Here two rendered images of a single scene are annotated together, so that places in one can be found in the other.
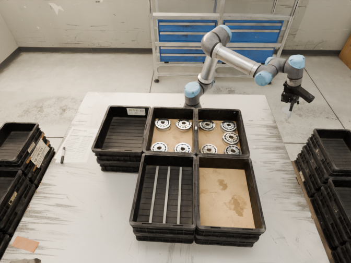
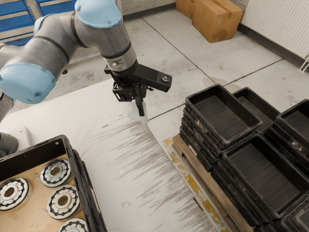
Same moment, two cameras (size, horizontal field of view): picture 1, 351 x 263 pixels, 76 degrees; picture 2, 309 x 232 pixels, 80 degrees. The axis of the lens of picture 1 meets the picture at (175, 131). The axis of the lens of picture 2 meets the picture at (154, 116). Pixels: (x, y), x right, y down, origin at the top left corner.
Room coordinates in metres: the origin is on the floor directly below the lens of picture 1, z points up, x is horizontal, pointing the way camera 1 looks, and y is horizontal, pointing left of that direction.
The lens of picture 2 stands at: (0.66, -0.52, 1.48)
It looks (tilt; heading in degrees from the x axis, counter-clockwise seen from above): 52 degrees down; 328
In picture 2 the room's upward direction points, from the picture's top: straight up
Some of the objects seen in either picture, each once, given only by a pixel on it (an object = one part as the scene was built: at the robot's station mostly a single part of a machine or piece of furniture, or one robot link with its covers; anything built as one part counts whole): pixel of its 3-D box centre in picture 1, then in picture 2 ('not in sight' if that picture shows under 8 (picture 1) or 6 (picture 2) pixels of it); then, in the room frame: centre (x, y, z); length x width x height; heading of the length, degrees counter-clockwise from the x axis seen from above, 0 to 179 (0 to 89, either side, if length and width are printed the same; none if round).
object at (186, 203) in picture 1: (166, 191); not in sight; (0.56, 0.05, 0.87); 0.40 x 0.30 x 0.11; 176
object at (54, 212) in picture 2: (231, 138); (64, 200); (0.94, -0.35, 0.86); 0.10 x 0.10 x 0.01
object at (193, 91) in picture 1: (192, 92); not in sight; (1.36, -0.13, 0.90); 0.13 x 0.12 x 0.14; 138
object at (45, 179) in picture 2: (228, 125); (56, 171); (1.05, -0.36, 0.86); 0.10 x 0.10 x 0.01
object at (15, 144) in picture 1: (23, 156); not in sight; (1.18, 1.32, 0.37); 0.40 x 0.30 x 0.45; 177
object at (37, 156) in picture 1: (39, 152); not in sight; (1.19, 1.17, 0.41); 0.31 x 0.02 x 0.16; 177
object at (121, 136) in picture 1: (125, 132); not in sight; (0.98, 0.32, 0.87); 0.40 x 0.30 x 0.11; 176
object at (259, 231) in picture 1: (226, 189); not in sight; (0.55, -0.25, 0.92); 0.40 x 0.30 x 0.02; 176
